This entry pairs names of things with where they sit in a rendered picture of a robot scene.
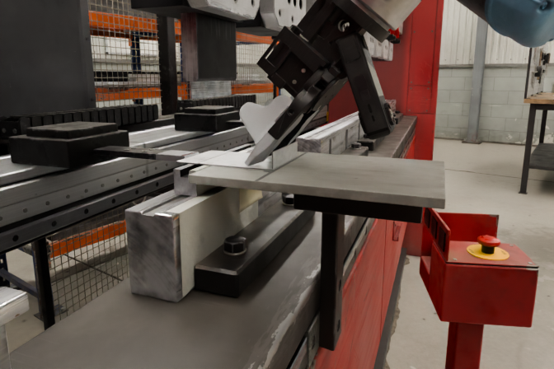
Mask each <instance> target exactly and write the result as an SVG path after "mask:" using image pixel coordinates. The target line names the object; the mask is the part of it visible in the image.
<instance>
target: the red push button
mask: <svg viewBox="0 0 554 369"><path fill-rule="evenodd" d="M477 241H478V243H479V244H480V245H481V252H483V253H485V254H489V255H492V254H494V252H495V247H497V246H499V245H500V240H499V239H498V238H496V237H494V236H488V235H483V236H478V237H477Z"/></svg>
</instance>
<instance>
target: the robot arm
mask: <svg viewBox="0 0 554 369"><path fill-rule="evenodd" d="M457 1H458V2H460V3H461V4H462V5H463V6H464V7H466V8H468V9H469V10H470V11H472V12H473V13H475V14H476V15H478V16H479V17H480V18H481V19H483V20H484V21H486V22H487V23H488V24H489V26H490V27H491V28H492V29H493V30H494V31H496V32H497V33H498V34H500V35H503V36H506V37H509V38H511V39H512V40H514V41H515V42H517V43H518V44H521V45H522V46H524V47H528V48H536V47H540V46H542V45H544V44H545V43H546V42H550V41H553V40H554V0H457ZM420 2H421V0H316V1H315V2H314V4H313V5H312V7H311V8H310V9H309V11H308V12H307V13H306V15H305V16H304V17H303V19H302V20H301V21H300V22H299V23H298V25H297V26H296V25H291V26H290V27H288V26H284V28H283V29H282V30H281V32H280V33H279V34H278V35H277V37H276V38H275V40H274V41H273V42H272V44H271V45H270V47H269V48H268V49H267V50H266V51H265V53H264V54H263V55H262V57H261V58H260V60H259V61H258V62H257V65H258V66H259V67H260V68H262V69H263V70H264V71H265V72H266V73H267V74H268V78H269V79H270V80H271V81H272V82H273V83H274V84H275V85H276V86H277V87H278V88H279V89H283V88H284V89H285V90H286V91H287V92H288V93H289V94H290V95H291V96H290V98H289V97H288V96H285V95H281V96H277V97H275V98H274V99H269V100H268V101H267V102H266V103H265V106H263V105H258V104H255V103H251V102H247V103H246V104H245V105H243V106H242V107H241V109H240V113H239V115H240V118H241V120H242V122H243V123H244V125H245V126H246V129H247V130H248V132H249V134H250V135H251V137H252V138H253V140H254V142H255V144H256V147H255V148H254V149H253V150H252V152H251V154H250V155H249V157H248V158H247V159H246V161H245V164H246V165H247V166H251V165H255V164H257V163H260V162H263V161H264V160H265V159H266V158H267V157H268V156H272V152H273V151H275V150H278V149H280V148H282V147H285V146H287V145H289V144H290V143H291V142H292V141H293V140H294V139H295V138H296V137H297V136H298V135H299V134H300V133H301V132H302V131H303V130H304V129H305V128H306V127H307V126H308V125H309V124H310V122H311V121H312V120H313V119H314V118H315V117H316V116H317V115H318V113H319V112H320V111H321V110H322V109H323V107H324V106H326V105H327V104H328V103H329V102H330V101H331V100H332V99H333V98H334V97H335V96H336V94H337V93H338V92H339V91H340V89H341V88H342V87H343V86H344V85H345V84H346V82H347V81H348V80H349V83H350V87H351V90H352V92H353V95H354V99H355V102H356V105H357V107H358V110H359V113H358V116H359V121H360V124H361V126H362V129H363V131H364V133H366V134H367V137H368V138H369V139H371V140H374V139H377V138H381V137H385V136H387V135H389V134H390V133H391V132H392V131H393V129H394V124H395V119H394V114H393V111H392V109H391V107H390V105H389V103H388V102H387V103H386V101H385V98H384V95H383V91H382V88H381V86H380V83H379V80H378V76H377V73H376V71H375V68H374V65H373V61H372V59H371V56H370V53H369V49H368V46H367V44H366V41H365V38H364V36H363V35H364V34H365V33H366V31H367V32H368V33H369V34H370V35H371V36H373V37H374V38H375V39H376V40H378V41H379V42H381V43H382V42H383V41H384V40H385V39H386V38H387V37H388V36H389V35H390V33H389V32H388V30H389V29H392V30H396V29H397V28H398V27H399V26H400V25H401V23H402V22H403V21H404V20H405V19H406V18H407V17H408V16H409V15H410V14H411V13H412V11H413V10H414V9H415V8H416V7H417V6H418V4H419V3H420ZM348 22H349V23H350V26H346V27H345V30H344V25H345V24H346V23H348ZM279 40H280V42H279V43H278V44H277V42H278V41H279ZM276 44H277V45H276ZM275 45H276V46H275ZM274 46H275V48H274ZM273 48H274V49H273ZM272 49H273V51H272V52H271V53H270V51H271V50H272ZM269 53H270V55H269V56H268V58H266V57H267V55H268V54H269Z"/></svg>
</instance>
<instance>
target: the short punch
mask: <svg viewBox="0 0 554 369"><path fill-rule="evenodd" d="M181 50H182V70H183V79H184V80H185V81H186V82H190V98H191V99H197V98H206V97H215V96H230V95H231V81H235V80H236V79H237V42H236V22H232V21H226V20H223V19H219V18H216V17H212V16H207V15H204V14H200V13H197V12H190V13H181Z"/></svg>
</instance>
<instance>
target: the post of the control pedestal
mask: <svg viewBox="0 0 554 369"><path fill-rule="evenodd" d="M483 331H484V325H479V324H468V323H456V322H449V327H448V344H447V354H446V363H445V369H480V361H481V347H482V339H483Z"/></svg>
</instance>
